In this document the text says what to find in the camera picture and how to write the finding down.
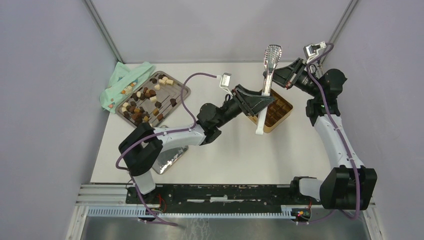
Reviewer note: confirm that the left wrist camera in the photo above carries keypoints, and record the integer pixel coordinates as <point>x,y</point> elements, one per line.
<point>224,84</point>

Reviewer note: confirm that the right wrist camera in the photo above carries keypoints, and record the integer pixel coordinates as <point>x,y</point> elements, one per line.
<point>312,51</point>

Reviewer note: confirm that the steel serving tongs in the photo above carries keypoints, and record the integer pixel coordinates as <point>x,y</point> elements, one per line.
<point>272,56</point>

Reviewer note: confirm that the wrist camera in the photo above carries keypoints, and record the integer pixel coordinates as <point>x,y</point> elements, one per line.
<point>224,84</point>
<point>312,51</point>

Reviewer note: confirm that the silver box lid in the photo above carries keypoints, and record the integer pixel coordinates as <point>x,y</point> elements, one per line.
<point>171,150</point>

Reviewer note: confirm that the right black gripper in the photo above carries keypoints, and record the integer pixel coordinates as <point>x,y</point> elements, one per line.
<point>283,77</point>

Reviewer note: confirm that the steel chocolate tray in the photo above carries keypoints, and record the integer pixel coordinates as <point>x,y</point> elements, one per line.
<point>150,102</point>

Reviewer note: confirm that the green patterned cloth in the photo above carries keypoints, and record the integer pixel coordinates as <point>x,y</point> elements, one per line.
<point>122,83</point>

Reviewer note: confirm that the gold chocolate box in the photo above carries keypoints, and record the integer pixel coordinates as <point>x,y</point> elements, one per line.
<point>277,112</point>

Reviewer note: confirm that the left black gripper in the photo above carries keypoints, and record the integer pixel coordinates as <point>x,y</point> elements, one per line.
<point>252,102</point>

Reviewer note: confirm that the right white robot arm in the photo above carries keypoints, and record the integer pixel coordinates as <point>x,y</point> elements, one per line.
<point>349,185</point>

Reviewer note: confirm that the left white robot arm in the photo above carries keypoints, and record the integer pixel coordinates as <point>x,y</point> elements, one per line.
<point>141,148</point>

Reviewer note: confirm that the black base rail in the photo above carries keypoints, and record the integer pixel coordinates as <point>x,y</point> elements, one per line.
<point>225,199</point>

